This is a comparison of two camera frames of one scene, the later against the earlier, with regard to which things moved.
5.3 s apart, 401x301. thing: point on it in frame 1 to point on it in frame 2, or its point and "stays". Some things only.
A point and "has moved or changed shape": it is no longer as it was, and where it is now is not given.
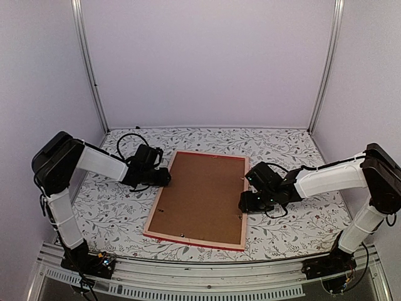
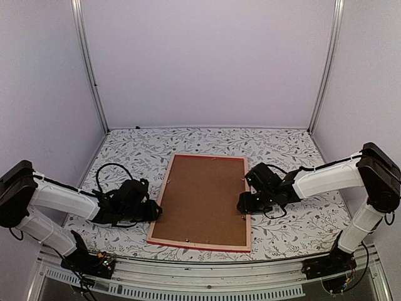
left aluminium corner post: x=78 y=12 stays
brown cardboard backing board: x=200 y=199 has moved or changed shape
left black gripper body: x=156 y=181 to x=131 y=214
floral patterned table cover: x=113 y=215 stays
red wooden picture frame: x=200 y=204 has moved or changed shape
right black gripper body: x=264 y=202 stays
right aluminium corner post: x=335 y=50 stays
